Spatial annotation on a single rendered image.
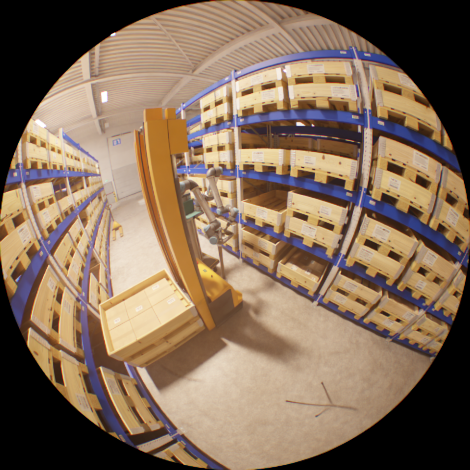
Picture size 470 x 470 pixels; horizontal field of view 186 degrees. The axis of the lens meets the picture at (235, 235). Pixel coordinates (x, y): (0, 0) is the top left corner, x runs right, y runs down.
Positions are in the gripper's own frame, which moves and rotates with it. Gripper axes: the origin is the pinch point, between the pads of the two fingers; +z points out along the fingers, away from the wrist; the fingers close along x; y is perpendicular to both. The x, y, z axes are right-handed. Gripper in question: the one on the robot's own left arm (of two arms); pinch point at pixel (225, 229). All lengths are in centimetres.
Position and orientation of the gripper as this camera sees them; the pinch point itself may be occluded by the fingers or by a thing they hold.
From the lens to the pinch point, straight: 202.0
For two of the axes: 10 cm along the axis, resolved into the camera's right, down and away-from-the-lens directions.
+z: -4.6, 8.4, 2.7
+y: 8.8, 4.6, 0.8
